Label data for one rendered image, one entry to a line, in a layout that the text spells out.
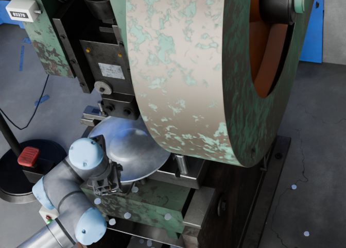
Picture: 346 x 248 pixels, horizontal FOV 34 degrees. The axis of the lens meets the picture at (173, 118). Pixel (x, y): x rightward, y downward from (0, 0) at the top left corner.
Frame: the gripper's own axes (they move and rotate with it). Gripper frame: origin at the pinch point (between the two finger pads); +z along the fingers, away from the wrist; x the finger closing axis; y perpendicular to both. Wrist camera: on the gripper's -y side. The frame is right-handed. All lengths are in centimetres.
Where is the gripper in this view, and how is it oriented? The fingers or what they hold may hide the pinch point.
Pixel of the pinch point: (113, 177)
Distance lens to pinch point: 170.4
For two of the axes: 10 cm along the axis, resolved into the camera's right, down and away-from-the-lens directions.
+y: 2.0, 9.2, -3.5
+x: 9.7, -2.3, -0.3
